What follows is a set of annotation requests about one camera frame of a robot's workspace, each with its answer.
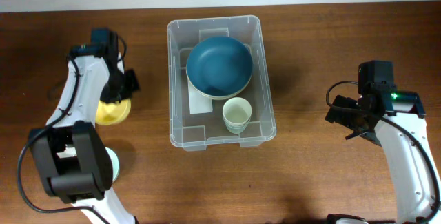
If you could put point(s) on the blue plate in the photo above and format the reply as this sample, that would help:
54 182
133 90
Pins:
219 65

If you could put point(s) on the grey cup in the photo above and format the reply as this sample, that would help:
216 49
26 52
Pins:
226 121

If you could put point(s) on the mint green cup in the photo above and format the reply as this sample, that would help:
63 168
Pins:
237 130

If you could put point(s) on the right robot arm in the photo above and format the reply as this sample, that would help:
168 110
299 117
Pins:
394 120

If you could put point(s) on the white label in container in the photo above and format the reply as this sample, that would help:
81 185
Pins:
198 104

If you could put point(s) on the cream cup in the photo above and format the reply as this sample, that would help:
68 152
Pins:
237 110

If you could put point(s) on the mint small bowl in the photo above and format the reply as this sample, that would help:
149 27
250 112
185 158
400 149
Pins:
115 163

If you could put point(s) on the clear plastic storage container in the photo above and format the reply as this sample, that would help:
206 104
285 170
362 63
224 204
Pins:
194 132

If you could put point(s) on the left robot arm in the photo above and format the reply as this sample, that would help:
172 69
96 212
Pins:
73 163

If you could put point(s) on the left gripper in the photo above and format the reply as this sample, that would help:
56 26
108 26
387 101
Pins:
110 96

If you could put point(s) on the yellow small bowl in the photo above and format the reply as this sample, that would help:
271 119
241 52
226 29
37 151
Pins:
113 113

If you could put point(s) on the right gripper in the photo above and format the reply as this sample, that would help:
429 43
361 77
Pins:
342 118

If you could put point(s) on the cream plate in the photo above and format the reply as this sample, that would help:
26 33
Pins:
218 97

